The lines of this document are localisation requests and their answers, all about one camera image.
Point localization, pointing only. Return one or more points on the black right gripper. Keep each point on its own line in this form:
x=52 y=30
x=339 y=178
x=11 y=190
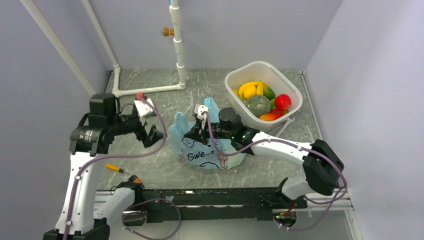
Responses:
x=198 y=133

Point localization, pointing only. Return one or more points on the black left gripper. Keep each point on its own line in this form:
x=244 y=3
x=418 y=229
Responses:
x=153 y=136

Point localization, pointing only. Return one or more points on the light blue plastic bag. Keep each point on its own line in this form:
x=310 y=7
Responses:
x=203 y=154

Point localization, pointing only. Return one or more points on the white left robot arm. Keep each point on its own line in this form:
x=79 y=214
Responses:
x=89 y=148

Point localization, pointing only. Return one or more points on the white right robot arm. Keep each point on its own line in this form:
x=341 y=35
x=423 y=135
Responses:
x=322 y=169

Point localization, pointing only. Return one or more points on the yellow fake banana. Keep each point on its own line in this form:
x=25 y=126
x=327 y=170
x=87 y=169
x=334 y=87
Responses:
x=240 y=91

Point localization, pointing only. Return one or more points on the green fake cantaloupe melon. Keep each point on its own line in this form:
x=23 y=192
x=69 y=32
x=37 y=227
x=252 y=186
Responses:
x=258 y=105

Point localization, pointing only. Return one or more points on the yellow fake pear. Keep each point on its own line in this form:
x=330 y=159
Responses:
x=249 y=91

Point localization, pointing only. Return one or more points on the yellow green fake mango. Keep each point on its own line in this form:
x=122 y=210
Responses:
x=263 y=89

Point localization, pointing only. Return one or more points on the red fake apple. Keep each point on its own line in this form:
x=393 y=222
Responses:
x=283 y=102

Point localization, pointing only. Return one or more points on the white plastic basket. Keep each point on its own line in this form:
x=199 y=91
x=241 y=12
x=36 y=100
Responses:
x=280 y=84

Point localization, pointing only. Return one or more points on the silver open-end wrench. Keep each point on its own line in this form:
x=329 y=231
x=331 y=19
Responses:
x=288 y=121

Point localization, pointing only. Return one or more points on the orange pipe valve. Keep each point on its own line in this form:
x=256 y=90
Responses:
x=167 y=32

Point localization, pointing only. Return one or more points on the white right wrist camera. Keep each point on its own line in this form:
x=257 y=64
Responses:
x=198 y=111

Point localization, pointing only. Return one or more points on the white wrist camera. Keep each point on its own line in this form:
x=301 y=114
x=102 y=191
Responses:
x=198 y=111
x=143 y=106

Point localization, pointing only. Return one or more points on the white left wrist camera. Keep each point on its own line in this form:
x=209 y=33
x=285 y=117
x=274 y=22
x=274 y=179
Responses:
x=143 y=106

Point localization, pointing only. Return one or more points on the orange handled screwdriver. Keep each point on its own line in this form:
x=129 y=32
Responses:
x=116 y=169

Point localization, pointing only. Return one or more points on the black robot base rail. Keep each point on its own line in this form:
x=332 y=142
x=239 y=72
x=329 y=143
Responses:
x=160 y=205

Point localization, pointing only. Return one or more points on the white PVC pipe frame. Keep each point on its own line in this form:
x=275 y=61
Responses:
x=112 y=35

